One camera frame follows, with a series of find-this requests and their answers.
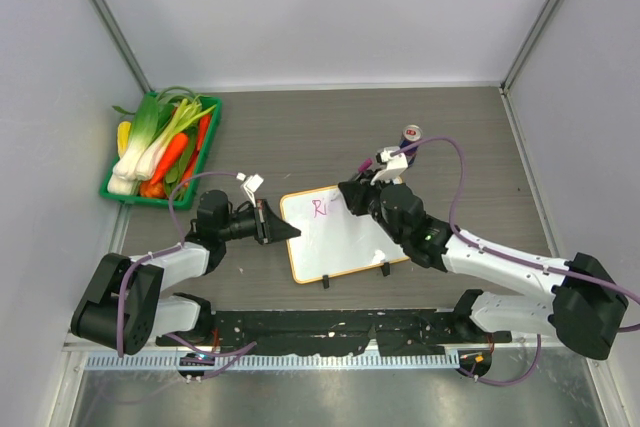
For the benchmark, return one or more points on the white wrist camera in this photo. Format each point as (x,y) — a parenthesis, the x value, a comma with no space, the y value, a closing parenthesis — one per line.
(392,163)
(250,185)

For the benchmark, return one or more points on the large orange carrot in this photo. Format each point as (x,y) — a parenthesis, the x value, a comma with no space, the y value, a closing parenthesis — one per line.
(172,153)

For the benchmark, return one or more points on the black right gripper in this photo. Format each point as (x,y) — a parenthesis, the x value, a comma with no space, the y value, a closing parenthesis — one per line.
(356,192)

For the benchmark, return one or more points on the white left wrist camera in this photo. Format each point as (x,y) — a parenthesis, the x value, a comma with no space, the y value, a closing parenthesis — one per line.
(250,185)

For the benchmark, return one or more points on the small red chili pepper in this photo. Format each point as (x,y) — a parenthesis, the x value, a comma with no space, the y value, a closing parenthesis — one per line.
(203,127)

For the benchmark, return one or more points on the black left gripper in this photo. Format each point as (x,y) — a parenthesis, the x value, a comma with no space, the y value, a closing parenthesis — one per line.
(268,227)

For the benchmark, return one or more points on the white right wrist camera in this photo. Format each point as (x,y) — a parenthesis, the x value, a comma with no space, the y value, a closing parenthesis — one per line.
(392,163)

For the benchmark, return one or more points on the yellow corn cob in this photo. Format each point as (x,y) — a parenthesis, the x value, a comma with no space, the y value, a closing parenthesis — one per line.
(122,137)

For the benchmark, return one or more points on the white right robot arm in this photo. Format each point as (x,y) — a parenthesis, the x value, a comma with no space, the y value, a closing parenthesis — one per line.
(574,301)

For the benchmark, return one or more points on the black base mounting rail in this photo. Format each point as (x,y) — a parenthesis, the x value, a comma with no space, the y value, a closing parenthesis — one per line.
(339,333)

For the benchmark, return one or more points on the white slotted cable duct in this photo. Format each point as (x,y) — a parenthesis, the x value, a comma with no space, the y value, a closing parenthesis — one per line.
(181,361)

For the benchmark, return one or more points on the orange framed whiteboard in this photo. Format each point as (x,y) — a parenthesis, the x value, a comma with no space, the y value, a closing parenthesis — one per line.
(332,241)

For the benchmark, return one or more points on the white green bok choy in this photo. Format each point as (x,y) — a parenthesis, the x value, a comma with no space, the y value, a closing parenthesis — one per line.
(141,135)

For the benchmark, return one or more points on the blue silver energy drink can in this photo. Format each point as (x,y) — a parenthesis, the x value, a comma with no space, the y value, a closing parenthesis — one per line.
(410,135)

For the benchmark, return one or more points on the purple capped marker pen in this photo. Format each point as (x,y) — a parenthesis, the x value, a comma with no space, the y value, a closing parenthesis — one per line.
(362,169)

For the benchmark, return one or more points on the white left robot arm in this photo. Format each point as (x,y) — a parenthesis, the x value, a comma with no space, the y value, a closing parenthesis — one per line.
(122,307)

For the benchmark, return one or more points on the green plastic vegetable tray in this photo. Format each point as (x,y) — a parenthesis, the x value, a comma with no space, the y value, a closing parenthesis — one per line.
(153,195)

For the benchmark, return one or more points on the green spring onion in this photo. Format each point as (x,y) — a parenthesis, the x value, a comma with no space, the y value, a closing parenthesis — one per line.
(185,110)

